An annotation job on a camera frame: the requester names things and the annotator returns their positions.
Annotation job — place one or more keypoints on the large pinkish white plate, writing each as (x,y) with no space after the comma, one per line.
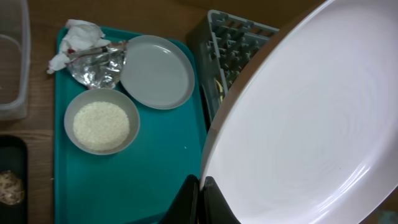
(308,131)

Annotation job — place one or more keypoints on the yellow plastic spoon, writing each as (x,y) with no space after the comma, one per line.
(220,90)

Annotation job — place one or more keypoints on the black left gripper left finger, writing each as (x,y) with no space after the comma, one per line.
(183,209)

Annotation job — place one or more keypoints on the grey bowl of rice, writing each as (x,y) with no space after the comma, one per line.
(102,121)

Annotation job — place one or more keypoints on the black plastic tray bin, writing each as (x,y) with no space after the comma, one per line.
(14,158)

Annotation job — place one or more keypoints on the clear plastic bin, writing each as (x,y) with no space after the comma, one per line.
(15,58)

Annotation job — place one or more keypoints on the grey plastic dishwasher rack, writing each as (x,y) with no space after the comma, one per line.
(222,45)

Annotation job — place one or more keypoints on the small grey plate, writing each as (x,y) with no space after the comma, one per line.
(157,73)

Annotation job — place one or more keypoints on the brown food scrap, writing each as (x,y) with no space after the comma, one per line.
(12,190)

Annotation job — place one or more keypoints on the crumpled foil wrapper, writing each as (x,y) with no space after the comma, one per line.
(98,67)

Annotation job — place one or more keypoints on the crumpled white napkin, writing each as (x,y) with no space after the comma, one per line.
(81,35)

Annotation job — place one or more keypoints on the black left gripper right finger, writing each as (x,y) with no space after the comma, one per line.
(214,207)

